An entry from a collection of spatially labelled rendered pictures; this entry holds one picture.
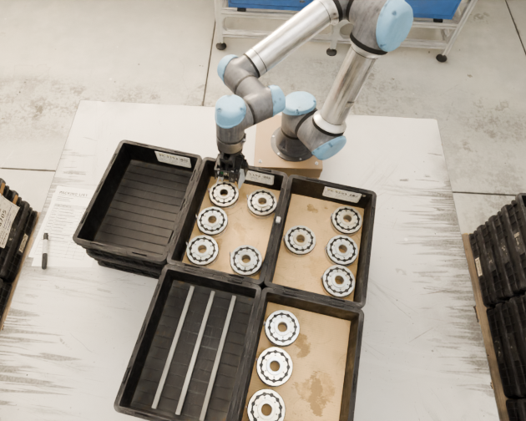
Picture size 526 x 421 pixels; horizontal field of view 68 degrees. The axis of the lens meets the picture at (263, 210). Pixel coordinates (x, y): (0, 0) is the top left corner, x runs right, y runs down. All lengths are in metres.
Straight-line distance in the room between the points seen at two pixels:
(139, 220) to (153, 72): 1.81
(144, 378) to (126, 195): 0.61
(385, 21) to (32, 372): 1.44
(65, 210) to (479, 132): 2.54
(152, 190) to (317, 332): 0.74
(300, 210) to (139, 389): 0.75
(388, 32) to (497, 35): 2.76
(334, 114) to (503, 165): 1.84
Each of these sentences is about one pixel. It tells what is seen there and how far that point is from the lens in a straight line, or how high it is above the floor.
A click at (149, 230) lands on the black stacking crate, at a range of 1.37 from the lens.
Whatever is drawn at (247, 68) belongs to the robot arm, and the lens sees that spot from 1.10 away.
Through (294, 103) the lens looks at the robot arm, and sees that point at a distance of 1.38.
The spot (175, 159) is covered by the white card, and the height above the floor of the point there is 0.89.
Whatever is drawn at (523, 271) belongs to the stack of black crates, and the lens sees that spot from 2.00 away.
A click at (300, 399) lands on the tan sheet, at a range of 1.22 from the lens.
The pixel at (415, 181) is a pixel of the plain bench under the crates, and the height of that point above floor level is 0.70.
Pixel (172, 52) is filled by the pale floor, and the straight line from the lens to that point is 3.18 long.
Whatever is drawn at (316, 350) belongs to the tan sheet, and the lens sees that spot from 1.23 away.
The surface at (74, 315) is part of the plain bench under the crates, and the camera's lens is 1.49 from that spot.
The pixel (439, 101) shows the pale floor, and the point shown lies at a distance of 3.10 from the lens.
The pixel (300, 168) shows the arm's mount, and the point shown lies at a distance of 1.49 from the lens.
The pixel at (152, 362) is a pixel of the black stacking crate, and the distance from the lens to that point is 1.25.
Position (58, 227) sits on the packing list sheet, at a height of 0.70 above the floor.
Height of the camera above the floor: 2.04
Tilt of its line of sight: 63 degrees down
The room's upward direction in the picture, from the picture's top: 4 degrees clockwise
